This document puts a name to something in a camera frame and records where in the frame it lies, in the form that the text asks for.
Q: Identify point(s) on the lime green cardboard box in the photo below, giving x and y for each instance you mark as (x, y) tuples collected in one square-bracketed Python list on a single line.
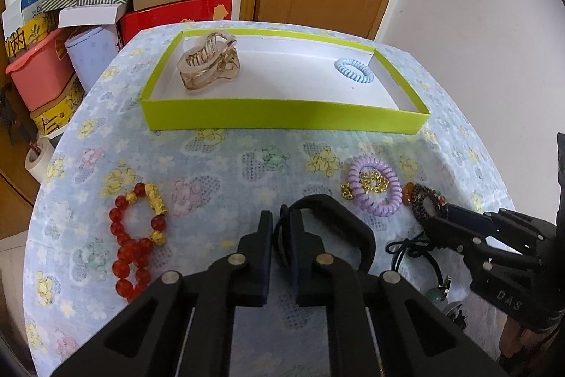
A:
[(282, 114)]

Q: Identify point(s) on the pink plastic basket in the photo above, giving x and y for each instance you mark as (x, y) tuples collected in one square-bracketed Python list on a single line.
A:
[(39, 72)]

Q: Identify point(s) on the beige hair claw clip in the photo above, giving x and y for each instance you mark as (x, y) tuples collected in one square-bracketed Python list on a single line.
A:
[(207, 68)]

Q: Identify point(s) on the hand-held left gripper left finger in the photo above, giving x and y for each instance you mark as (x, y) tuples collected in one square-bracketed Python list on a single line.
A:
[(264, 266)]

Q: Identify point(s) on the yellow patterned box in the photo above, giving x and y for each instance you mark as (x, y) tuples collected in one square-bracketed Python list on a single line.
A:
[(26, 34)]

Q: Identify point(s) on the black hair band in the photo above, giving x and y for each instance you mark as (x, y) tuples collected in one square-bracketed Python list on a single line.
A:
[(353, 227)]

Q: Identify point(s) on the light blue bin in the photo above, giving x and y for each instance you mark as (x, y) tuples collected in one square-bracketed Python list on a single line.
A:
[(92, 54)]

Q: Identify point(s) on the white tape roll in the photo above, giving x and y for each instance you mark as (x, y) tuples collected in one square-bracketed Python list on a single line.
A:
[(37, 165)]

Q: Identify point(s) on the large red gift box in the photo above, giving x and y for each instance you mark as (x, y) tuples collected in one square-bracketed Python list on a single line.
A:
[(176, 17)]

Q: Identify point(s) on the white flat box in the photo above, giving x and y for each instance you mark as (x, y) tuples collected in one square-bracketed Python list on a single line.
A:
[(88, 15)]

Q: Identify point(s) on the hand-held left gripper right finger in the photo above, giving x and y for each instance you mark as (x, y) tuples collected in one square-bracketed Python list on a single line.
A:
[(304, 282)]

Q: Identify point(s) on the yellow round tin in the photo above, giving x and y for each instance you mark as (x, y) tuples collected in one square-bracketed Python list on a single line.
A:
[(55, 116)]

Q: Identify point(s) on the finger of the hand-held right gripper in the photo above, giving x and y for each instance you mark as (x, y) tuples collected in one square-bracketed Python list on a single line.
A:
[(468, 217), (450, 235)]

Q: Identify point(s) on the floral tablecloth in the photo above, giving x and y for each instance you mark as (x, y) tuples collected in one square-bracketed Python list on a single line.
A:
[(247, 165)]

